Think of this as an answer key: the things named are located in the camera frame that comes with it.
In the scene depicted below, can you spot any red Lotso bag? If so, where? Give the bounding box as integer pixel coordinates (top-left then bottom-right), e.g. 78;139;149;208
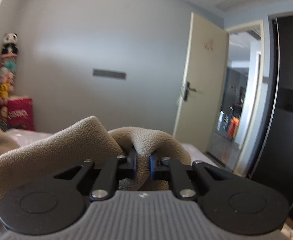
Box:
7;96;35;131

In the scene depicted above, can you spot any black door handle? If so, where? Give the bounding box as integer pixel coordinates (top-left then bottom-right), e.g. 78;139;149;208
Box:
183;81;197;101

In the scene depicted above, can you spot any beige fleece garment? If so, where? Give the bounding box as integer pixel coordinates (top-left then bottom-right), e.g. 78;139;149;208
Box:
0;116;191;237

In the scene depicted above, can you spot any dark wardrobe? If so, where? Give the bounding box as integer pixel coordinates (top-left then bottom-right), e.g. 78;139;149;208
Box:
252;16;293;218

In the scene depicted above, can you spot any grey wall switch panel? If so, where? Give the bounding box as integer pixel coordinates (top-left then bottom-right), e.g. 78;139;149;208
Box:
92;69;127;80

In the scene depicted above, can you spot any polka dot bed sheet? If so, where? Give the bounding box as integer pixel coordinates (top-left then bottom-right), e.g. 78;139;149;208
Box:
6;129;218;167

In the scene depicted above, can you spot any stuffed toy column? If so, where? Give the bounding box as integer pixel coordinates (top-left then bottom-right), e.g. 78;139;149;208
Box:
0;33;19;131

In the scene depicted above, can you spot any cream room door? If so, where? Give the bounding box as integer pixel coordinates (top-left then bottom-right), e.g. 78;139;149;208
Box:
173;13;229;153

